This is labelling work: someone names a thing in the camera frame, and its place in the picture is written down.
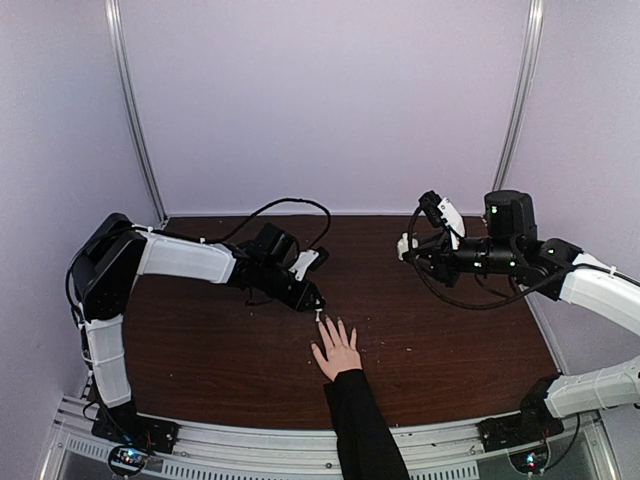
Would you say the right aluminium corner post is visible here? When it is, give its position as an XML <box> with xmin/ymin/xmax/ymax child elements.
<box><xmin>492</xmin><ymin>0</ymin><xmax>545</xmax><ymax>190</ymax></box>

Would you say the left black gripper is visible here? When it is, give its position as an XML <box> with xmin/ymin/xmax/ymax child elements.
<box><xmin>257</xmin><ymin>261</ymin><xmax>325</xmax><ymax>312</ymax></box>

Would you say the white nail polish bottle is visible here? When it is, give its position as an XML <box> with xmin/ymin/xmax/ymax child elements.
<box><xmin>396</xmin><ymin>232</ymin><xmax>419</xmax><ymax>261</ymax></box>

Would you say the person's hand on table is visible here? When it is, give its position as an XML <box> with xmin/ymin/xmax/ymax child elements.
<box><xmin>311</xmin><ymin>316</ymin><xmax>363</xmax><ymax>382</ymax></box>

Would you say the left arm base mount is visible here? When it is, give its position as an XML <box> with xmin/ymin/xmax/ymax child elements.
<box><xmin>91</xmin><ymin>409</ymin><xmax>179</xmax><ymax>477</ymax></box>

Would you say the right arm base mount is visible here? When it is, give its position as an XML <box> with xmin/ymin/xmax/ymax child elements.
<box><xmin>477</xmin><ymin>410</ymin><xmax>564</xmax><ymax>477</ymax></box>

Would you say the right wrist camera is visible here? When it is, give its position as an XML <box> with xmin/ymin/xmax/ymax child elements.
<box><xmin>419</xmin><ymin>190</ymin><xmax>466</xmax><ymax>250</ymax></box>

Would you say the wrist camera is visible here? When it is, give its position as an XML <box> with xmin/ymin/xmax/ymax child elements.
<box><xmin>419</xmin><ymin>190</ymin><xmax>466</xmax><ymax>250</ymax></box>
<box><xmin>288</xmin><ymin>247</ymin><xmax>329</xmax><ymax>281</ymax></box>

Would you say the left aluminium corner post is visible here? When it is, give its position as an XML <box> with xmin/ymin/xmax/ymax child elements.
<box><xmin>104</xmin><ymin>0</ymin><xmax>168</xmax><ymax>225</ymax></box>

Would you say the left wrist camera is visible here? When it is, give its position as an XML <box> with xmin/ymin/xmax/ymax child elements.
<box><xmin>288</xmin><ymin>247</ymin><xmax>329</xmax><ymax>281</ymax></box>

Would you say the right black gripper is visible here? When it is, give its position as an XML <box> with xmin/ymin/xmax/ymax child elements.
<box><xmin>403</xmin><ymin>227</ymin><xmax>520</xmax><ymax>288</ymax></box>

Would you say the aluminium corner post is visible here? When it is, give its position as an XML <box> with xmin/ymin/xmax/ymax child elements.
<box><xmin>492</xmin><ymin>0</ymin><xmax>545</xmax><ymax>190</ymax></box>
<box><xmin>104</xmin><ymin>0</ymin><xmax>168</xmax><ymax>225</ymax></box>

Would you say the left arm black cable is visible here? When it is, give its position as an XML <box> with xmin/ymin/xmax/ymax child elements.
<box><xmin>199</xmin><ymin>197</ymin><xmax>333</xmax><ymax>251</ymax></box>

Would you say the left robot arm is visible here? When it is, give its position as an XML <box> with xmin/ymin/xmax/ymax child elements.
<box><xmin>65</xmin><ymin>213</ymin><xmax>328</xmax><ymax>444</ymax></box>

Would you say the black sleeved forearm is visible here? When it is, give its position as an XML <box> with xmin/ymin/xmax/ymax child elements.
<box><xmin>324</xmin><ymin>369</ymin><xmax>409</xmax><ymax>480</ymax></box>

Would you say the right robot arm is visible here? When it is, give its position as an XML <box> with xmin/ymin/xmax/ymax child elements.
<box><xmin>396</xmin><ymin>190</ymin><xmax>639</xmax><ymax>442</ymax></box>

